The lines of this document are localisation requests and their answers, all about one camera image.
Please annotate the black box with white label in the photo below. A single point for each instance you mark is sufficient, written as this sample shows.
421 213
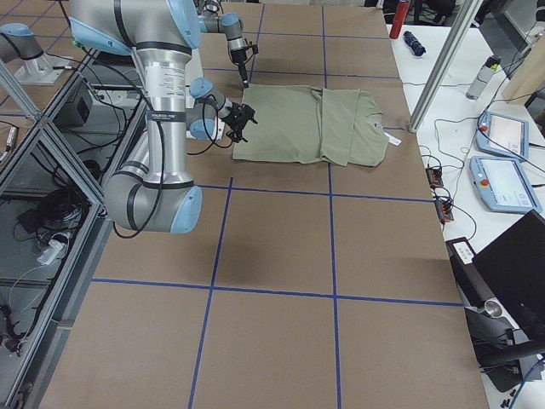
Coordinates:
477 293

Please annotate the folded dark blue umbrella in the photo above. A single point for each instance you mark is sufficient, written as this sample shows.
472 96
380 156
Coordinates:
414 44

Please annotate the near teach pendant tablet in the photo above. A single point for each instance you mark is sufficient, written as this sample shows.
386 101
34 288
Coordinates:
503 186

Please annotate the teach pendant tablet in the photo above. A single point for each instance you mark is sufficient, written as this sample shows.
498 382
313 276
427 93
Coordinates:
502 135
503 186

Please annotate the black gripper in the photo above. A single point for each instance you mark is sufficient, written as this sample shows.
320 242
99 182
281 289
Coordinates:
239 58
234 117

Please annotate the black monitor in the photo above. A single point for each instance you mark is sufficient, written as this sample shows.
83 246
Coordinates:
513 268

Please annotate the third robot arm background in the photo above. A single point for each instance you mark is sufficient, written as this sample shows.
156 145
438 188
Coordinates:
38 67

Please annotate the clear plastic water bottle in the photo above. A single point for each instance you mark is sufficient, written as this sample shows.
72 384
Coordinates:
483 77

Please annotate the red water bottle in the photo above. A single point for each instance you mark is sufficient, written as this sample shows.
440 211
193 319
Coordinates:
399 18

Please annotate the orange black adapter box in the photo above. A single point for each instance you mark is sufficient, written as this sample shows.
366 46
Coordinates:
434 177

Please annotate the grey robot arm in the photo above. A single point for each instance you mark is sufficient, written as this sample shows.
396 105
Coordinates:
212 19
152 190

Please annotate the aluminium frame post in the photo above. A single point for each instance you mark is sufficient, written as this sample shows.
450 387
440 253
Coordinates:
447 54

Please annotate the far teach pendant tablet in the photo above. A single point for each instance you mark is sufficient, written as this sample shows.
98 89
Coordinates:
502 135

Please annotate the aluminium frame side rail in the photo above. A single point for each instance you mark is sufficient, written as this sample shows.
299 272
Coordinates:
53 217

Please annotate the olive green long-sleeve shirt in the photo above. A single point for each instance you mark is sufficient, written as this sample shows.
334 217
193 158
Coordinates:
304 124

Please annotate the white shirt price tag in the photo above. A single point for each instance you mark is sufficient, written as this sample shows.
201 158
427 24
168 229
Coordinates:
392 139

